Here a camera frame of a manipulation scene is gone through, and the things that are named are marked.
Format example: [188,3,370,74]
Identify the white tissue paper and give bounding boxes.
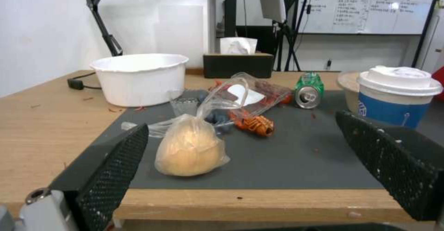
[219,37,259,55]

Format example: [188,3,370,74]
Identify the black power plug with cable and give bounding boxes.
[67,71,102,89]

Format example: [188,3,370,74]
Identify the blue paper cup white lid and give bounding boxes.
[356,65,444,130]

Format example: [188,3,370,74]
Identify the clear bag with crayfish shells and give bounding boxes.
[207,72,293,113]

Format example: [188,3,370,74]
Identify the dark grey table mat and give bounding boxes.
[48,88,444,190]

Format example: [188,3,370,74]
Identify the black upright stand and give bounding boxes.
[224,0,238,38]

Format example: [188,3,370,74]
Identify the black tissue box holder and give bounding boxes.
[203,52,275,79]

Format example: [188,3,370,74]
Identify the white plastic takeout bowl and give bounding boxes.
[89,53,190,108]

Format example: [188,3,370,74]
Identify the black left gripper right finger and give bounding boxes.
[335,110,444,222]

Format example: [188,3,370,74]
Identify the brown paper bowl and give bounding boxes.
[336,70,369,117]

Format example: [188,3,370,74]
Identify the crushed green drink can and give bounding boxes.
[293,71,325,110]

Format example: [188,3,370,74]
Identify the bun in clear plastic bag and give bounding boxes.
[154,79,251,177]

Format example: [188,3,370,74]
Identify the whiteboard with writing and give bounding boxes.
[297,0,440,36]

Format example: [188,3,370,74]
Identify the silver foil wrapper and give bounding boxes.
[169,90,203,118]

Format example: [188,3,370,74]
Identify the black tripod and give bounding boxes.
[272,19,303,72]

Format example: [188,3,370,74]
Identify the dark blue berries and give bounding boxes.
[203,110,232,136]

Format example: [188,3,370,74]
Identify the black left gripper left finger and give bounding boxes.
[15,123,150,231]

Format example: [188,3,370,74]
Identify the orange crayfish shell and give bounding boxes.
[230,111,275,138]

